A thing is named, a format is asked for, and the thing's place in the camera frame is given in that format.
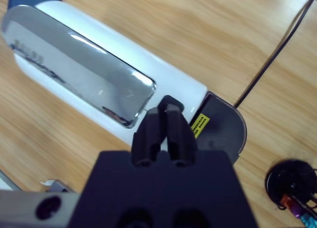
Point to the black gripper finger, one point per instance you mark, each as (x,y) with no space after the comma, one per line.
(179,136)
(147,136)

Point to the white capsule coffee machine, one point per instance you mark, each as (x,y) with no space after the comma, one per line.
(99,72)

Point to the orange coffee capsule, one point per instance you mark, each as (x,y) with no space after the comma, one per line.
(286,201)

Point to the purple coffee capsule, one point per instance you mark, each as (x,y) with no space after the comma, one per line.
(296,210)

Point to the teal coffee capsule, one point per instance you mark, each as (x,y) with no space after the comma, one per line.
(309,220)

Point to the white paper tab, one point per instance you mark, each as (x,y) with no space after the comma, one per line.
(47,182)

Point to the black capsule holder with rods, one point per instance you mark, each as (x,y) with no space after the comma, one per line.
(287,181)

